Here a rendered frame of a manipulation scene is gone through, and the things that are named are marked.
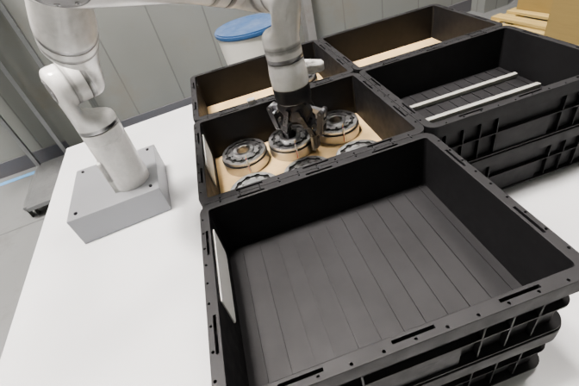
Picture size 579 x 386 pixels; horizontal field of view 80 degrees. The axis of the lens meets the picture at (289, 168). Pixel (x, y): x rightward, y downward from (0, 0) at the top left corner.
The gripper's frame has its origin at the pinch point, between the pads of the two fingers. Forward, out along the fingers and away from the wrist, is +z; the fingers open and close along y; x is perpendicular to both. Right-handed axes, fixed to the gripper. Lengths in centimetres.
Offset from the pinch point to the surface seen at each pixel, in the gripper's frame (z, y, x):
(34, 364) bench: 15, -30, -59
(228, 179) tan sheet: 2.2, -11.5, -14.4
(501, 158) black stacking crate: 4.4, 38.2, 9.5
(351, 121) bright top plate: -0.8, 8.2, 8.9
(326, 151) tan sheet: 2.1, 5.2, 0.4
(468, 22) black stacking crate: -6, 25, 55
